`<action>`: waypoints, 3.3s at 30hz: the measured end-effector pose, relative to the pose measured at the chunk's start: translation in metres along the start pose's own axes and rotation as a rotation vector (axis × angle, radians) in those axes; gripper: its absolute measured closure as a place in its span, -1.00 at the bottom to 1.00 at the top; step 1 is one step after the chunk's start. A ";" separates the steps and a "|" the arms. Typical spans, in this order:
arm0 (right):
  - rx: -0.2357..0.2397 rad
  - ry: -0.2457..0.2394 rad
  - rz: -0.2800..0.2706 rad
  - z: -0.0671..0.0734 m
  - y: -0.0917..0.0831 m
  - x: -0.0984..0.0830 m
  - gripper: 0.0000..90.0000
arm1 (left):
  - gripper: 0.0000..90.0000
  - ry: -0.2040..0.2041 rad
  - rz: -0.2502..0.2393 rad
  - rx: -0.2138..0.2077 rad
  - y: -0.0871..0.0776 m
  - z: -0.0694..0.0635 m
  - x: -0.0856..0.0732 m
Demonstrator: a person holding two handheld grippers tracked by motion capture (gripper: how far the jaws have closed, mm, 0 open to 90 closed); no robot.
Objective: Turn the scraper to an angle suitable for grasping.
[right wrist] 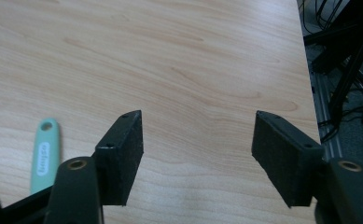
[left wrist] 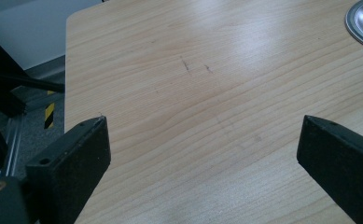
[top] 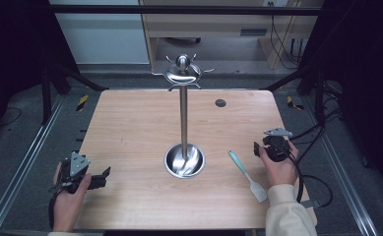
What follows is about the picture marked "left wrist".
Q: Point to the aluminium frame rail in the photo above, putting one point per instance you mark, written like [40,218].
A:
[10,143]

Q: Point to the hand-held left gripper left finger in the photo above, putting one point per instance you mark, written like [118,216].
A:
[73,161]

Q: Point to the yellow black striped tape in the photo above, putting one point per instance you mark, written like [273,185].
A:
[49,112]

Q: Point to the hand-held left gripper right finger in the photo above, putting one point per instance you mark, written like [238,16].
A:
[344,161]

